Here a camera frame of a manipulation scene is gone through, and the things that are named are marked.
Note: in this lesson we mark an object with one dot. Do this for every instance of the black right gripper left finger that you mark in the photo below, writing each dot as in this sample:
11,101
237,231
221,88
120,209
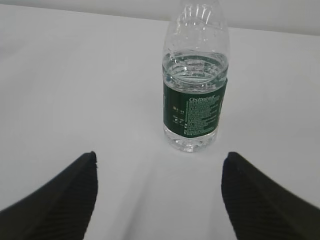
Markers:
59,210

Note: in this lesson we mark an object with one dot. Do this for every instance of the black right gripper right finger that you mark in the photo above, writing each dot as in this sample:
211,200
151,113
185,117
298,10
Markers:
261,209

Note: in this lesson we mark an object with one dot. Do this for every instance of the clear water bottle green label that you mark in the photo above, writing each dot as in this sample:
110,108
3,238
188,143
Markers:
195,62

